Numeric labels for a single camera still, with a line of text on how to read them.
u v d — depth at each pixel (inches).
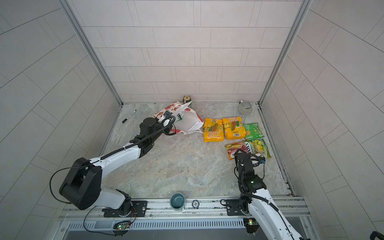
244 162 23.5
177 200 28.8
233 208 27.9
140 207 27.9
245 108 41.4
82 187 16.3
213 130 36.9
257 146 35.7
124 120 41.3
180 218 27.3
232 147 34.6
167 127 21.4
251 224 26.8
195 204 28.6
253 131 38.0
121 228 25.5
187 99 41.9
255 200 21.2
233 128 37.6
